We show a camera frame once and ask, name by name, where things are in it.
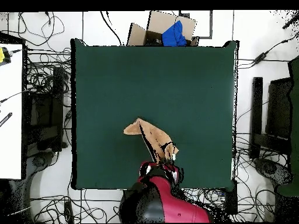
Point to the tan terry towel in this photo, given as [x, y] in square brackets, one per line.
[155, 136]

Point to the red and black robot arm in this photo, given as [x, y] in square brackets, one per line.
[182, 210]

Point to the dark green tablecloth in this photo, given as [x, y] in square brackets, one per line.
[151, 81]

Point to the white side table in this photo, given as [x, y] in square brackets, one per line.
[10, 140]

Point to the blue cloth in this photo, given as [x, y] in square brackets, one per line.
[174, 35]

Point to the brown cardboard box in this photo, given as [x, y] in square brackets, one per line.
[161, 22]

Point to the black power adapter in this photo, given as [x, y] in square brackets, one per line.
[260, 57]

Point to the yellow and black tool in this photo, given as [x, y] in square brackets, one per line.
[3, 54]

